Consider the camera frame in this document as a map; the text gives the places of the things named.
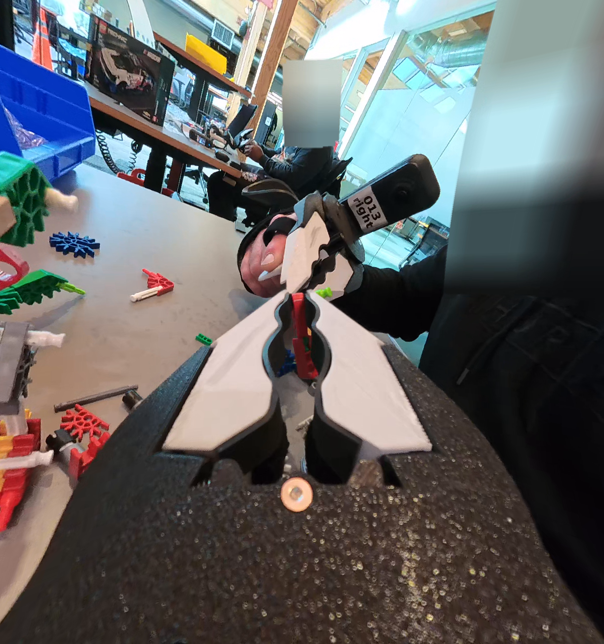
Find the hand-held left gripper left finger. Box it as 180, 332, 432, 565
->
164, 292, 298, 455

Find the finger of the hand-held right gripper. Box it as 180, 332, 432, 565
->
317, 237, 365, 303
282, 217, 331, 294

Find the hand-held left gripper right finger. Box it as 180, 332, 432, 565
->
302, 292, 433, 459

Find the red connector pair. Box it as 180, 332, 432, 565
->
290, 292, 311, 355

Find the multicolour toy model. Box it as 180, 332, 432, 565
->
0, 151, 81, 408

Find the red connector white rod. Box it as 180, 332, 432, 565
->
129, 269, 175, 303

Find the thin grey rod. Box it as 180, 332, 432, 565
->
54, 386, 140, 413

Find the small red connector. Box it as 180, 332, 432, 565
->
61, 405, 110, 440

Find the wooden pillar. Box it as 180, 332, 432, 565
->
244, 0, 301, 131

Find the blue snowflake connector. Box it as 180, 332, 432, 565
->
49, 232, 101, 258

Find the yellow crate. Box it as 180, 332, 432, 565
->
185, 34, 229, 73

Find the red yellow connector cluster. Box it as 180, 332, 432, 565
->
0, 471, 31, 539
0, 411, 56, 474

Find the black toy car box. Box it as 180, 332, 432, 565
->
86, 15, 177, 126

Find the blue plastic bin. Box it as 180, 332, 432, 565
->
0, 39, 97, 182

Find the clear plastic bag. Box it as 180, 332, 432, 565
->
3, 101, 49, 152

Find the black coiled cable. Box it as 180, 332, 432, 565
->
96, 129, 122, 174

